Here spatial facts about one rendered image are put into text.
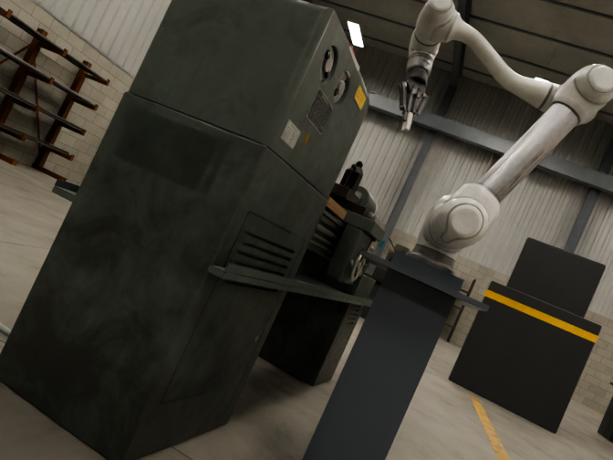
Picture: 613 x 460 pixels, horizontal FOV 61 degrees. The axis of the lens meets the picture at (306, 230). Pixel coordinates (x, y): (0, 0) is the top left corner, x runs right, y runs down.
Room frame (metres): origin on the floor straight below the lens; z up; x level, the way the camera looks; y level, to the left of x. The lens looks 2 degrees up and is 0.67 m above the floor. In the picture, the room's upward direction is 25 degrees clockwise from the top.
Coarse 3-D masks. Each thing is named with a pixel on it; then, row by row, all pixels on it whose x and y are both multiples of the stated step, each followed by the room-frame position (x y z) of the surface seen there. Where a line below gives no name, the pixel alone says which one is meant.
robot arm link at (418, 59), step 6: (414, 54) 1.85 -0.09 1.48; (420, 54) 1.83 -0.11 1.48; (408, 60) 1.88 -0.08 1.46; (414, 60) 1.84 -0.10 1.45; (420, 60) 1.83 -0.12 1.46; (426, 60) 1.83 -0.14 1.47; (432, 60) 1.86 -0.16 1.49; (408, 66) 1.85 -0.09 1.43; (414, 66) 1.83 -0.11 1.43; (420, 66) 1.83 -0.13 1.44; (426, 66) 1.83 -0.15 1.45; (426, 72) 1.85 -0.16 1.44
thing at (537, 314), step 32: (544, 256) 6.15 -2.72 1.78; (576, 256) 6.02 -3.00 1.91; (512, 288) 5.86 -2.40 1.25; (544, 288) 6.09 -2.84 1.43; (576, 288) 5.97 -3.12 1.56; (480, 320) 5.93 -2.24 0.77; (512, 320) 5.80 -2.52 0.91; (544, 320) 5.67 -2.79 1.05; (576, 320) 5.56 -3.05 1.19; (480, 352) 5.87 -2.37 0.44; (512, 352) 5.75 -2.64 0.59; (544, 352) 5.63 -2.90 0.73; (576, 352) 5.51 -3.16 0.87; (480, 384) 5.82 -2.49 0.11; (512, 384) 5.69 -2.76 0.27; (544, 384) 5.58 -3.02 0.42; (576, 384) 5.47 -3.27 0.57; (544, 416) 5.53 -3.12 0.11
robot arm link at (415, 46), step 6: (414, 30) 1.87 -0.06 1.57; (414, 36) 1.82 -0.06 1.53; (414, 42) 1.83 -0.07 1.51; (420, 42) 1.81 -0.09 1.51; (414, 48) 1.85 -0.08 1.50; (420, 48) 1.83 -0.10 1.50; (426, 48) 1.82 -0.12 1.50; (432, 48) 1.82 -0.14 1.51; (438, 48) 1.85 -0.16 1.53; (426, 54) 1.84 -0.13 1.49; (432, 54) 1.85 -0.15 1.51
